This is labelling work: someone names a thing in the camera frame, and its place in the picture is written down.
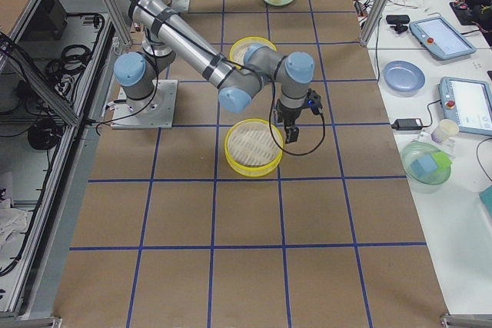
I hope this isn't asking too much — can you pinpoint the teach pendant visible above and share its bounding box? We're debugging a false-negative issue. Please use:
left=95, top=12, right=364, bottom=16
left=408, top=16, right=477, bottom=60
left=438, top=77, right=491, bottom=137

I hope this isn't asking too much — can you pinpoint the clear green bowl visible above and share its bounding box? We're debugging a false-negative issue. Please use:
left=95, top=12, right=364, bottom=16
left=401, top=141, right=452, bottom=193

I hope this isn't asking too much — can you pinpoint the lower teach pendant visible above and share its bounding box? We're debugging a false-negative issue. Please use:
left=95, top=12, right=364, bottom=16
left=438, top=77, right=491, bottom=137

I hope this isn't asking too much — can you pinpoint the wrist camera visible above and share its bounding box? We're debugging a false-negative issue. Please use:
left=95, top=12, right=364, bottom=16
left=305, top=88, right=323, bottom=115

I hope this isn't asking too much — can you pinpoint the white cloth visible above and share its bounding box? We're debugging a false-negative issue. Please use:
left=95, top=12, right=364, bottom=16
left=0, top=172, right=29, bottom=256

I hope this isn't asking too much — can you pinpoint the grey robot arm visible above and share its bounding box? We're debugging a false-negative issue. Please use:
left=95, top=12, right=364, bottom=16
left=115, top=0, right=322, bottom=143

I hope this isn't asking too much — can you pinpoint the paper cup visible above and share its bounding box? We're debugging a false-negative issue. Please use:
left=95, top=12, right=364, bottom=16
left=431, top=119, right=460, bottom=144

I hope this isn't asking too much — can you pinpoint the blue sponge block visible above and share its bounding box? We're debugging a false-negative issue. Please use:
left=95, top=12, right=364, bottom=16
left=410, top=155, right=438, bottom=177

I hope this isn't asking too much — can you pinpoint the black power adapter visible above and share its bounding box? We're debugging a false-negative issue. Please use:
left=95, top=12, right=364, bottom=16
left=391, top=118, right=424, bottom=131

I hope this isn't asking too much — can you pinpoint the yellow bamboo steamer basket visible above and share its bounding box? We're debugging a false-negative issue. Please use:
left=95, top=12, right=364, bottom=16
left=224, top=118, right=283, bottom=177
left=229, top=36, right=277, bottom=68

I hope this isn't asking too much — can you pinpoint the blue plate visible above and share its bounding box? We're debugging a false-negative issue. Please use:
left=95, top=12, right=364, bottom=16
left=383, top=60, right=426, bottom=96

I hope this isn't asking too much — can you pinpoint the black webcam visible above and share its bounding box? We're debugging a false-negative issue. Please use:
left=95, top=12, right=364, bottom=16
left=386, top=15, right=410, bottom=35

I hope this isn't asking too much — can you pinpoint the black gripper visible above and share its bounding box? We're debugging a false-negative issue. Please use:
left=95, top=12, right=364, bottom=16
left=275, top=99, right=307, bottom=143

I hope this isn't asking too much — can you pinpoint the upper teach pendant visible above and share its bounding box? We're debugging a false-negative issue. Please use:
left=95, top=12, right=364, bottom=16
left=408, top=16, right=477, bottom=60

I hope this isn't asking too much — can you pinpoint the green sponge block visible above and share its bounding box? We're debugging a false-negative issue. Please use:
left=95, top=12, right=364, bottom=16
left=430, top=151, right=452, bottom=171

